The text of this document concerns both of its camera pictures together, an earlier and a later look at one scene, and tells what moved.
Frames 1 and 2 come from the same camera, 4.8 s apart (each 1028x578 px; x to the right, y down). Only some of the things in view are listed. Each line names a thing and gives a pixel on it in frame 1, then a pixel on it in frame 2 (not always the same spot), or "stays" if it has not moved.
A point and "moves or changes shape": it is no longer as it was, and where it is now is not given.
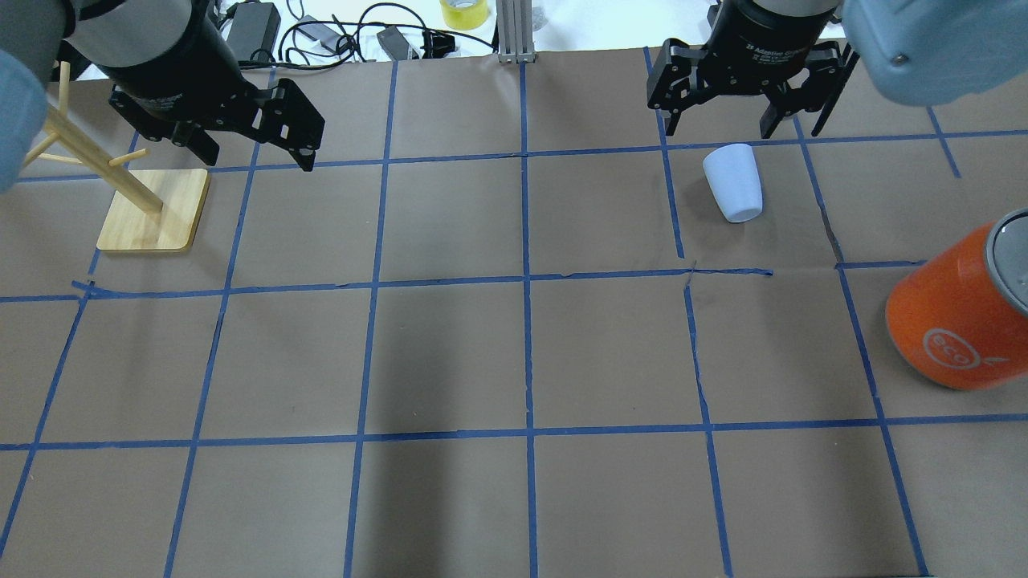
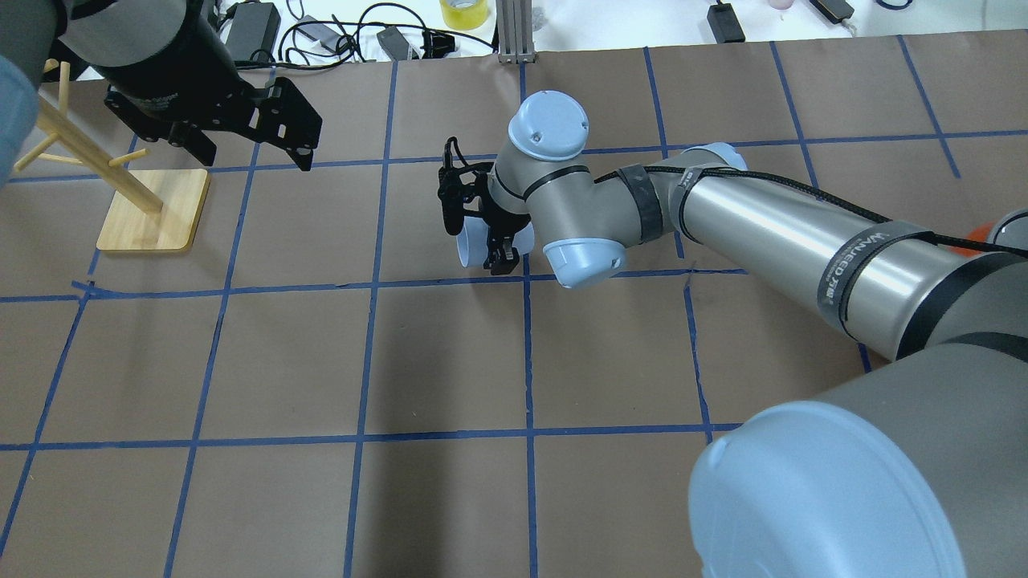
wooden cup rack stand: (159, 210) stays
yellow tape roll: (464, 14) stays
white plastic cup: (732, 173) moves or changes shape
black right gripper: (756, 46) -> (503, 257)
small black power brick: (396, 44) stays
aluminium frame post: (515, 31) stays
